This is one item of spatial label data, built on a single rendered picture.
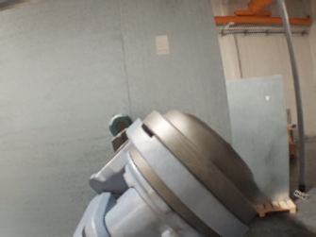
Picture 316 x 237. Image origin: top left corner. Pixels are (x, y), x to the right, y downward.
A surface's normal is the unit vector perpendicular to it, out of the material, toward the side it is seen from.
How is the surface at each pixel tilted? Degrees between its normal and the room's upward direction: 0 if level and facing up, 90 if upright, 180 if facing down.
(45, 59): 90
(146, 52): 90
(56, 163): 90
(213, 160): 73
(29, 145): 90
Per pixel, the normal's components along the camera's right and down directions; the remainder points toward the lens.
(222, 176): -0.04, -0.09
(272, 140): -0.26, 0.08
